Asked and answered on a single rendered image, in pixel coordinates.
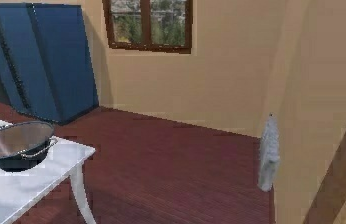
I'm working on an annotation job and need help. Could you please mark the brown framed window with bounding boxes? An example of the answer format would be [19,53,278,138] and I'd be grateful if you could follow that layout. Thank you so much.
[102,0,194,55]

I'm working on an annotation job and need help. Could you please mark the white table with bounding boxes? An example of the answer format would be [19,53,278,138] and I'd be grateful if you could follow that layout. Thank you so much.
[0,116,98,224]

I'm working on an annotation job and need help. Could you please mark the black fridge handle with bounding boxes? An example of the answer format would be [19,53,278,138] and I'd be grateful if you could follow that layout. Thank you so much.
[0,6,33,111]

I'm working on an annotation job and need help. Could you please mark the grey hanging towel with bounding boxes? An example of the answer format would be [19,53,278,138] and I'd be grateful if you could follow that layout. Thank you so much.
[257,113,281,193]

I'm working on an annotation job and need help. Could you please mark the black wok pan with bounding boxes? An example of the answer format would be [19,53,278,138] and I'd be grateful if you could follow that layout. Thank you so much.
[0,120,59,173]

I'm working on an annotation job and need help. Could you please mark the blue fridge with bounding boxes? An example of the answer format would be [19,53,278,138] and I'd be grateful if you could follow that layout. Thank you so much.
[0,2,100,126]

